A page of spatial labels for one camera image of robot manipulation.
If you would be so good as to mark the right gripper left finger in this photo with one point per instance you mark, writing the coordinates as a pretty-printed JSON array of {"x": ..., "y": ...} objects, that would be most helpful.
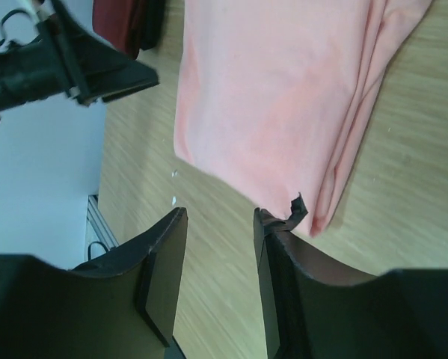
[{"x": 122, "y": 304}]

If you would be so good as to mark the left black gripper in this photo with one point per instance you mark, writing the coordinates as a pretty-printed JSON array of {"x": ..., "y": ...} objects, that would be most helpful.
[{"x": 67, "y": 59}]

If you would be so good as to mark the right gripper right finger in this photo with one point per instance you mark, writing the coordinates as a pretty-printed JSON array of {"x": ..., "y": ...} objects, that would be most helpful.
[{"x": 315, "y": 306}]

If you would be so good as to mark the pink t-shirt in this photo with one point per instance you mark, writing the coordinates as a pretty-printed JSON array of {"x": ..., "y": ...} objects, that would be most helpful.
[{"x": 274, "y": 96}]

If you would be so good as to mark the folded dark red t-shirt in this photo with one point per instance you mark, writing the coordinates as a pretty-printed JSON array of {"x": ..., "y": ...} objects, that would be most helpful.
[{"x": 121, "y": 23}]

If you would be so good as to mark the folded black t-shirt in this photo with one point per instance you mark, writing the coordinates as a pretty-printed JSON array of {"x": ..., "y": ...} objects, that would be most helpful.
[{"x": 155, "y": 14}]

